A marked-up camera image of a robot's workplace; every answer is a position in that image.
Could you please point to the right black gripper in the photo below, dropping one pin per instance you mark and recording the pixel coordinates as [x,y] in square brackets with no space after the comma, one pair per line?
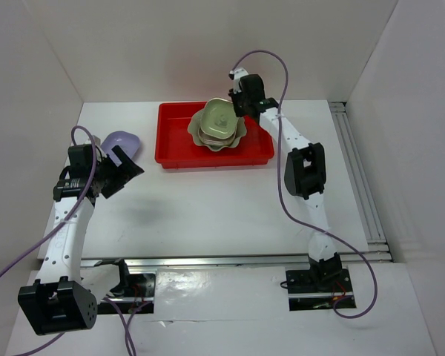
[233,97]

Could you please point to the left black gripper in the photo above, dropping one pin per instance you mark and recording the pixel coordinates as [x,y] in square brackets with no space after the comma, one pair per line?
[124,172]

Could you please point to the purple square plate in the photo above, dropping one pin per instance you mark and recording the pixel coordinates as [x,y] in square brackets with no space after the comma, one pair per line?
[128,142]

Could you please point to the green panda plate back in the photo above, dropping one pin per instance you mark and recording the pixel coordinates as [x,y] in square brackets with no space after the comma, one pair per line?
[218,119]

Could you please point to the brown square plate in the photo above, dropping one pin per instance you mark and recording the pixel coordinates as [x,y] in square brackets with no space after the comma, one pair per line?
[214,141]

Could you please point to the large green scalloped bowl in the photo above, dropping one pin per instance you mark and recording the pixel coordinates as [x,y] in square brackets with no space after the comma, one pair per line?
[196,133]

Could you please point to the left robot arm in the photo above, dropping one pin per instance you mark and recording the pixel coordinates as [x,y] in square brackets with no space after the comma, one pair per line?
[60,298]

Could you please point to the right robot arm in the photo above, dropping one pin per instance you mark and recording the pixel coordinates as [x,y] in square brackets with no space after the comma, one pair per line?
[301,166]

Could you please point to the red plastic bin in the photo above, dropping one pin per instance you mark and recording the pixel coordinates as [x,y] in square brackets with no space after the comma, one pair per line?
[175,148]

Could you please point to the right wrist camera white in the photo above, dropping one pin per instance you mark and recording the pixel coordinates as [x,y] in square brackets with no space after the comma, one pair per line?
[235,75]

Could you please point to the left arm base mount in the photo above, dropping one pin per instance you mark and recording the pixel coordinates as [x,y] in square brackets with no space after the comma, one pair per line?
[134,292]

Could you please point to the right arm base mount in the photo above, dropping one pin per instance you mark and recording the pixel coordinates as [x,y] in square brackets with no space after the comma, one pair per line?
[305,295]

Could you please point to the aluminium rail front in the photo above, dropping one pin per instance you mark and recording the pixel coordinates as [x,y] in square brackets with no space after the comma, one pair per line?
[215,259]

